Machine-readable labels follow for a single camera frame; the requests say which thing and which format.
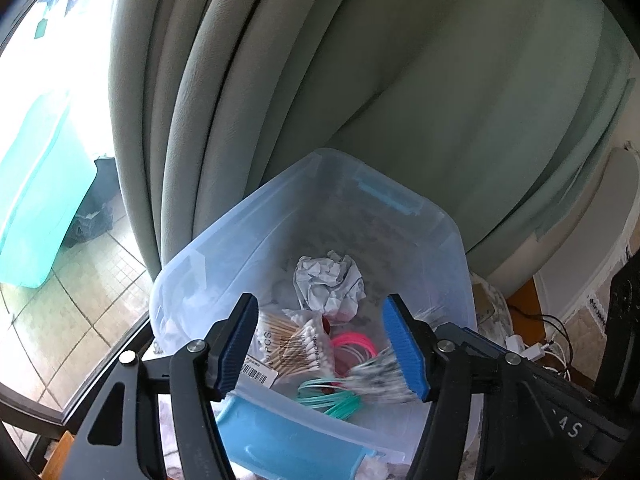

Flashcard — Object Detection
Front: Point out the white bed board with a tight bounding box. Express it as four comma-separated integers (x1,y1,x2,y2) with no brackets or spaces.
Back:
532,145,640,321

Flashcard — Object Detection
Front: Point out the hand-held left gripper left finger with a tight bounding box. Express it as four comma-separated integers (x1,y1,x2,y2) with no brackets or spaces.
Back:
60,292,260,480

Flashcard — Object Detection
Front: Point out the clear plastic storage container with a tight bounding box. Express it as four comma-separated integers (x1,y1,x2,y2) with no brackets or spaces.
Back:
149,147,476,478

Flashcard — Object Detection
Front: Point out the leopard print scrunchie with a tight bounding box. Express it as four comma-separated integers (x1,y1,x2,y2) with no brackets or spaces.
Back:
342,345,421,403

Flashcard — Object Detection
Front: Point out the black plastic bag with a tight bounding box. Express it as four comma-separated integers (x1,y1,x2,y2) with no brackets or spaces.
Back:
62,157,117,248

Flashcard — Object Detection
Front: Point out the green curtain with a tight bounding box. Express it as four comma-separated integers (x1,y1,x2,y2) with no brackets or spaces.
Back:
107,0,633,311

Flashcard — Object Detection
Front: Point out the wooden bed frame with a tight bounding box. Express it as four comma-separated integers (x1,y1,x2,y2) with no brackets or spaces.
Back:
505,280,557,342

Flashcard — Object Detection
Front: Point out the white charger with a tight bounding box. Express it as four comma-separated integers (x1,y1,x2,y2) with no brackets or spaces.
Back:
520,341,552,362

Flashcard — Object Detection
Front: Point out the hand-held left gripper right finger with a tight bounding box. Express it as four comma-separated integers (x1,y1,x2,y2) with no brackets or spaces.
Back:
382,294,546,480

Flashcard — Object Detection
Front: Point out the white paper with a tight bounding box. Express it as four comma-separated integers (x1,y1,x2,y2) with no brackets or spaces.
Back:
292,254,366,313

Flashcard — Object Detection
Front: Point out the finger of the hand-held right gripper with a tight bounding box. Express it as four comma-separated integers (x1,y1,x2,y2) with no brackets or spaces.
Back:
435,322,508,361
592,260,640,401

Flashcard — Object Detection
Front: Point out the beige quilted mattress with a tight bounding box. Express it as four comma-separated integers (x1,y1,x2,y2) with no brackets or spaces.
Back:
565,300,610,363

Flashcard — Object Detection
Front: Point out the white cable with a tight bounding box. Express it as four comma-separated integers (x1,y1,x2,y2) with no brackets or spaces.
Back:
544,340,573,378

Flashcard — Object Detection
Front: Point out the teal plastic bin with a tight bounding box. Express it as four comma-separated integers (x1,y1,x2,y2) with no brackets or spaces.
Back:
0,87,98,290

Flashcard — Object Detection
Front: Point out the cotton swab pack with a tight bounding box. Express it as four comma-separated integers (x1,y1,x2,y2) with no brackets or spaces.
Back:
242,310,333,388

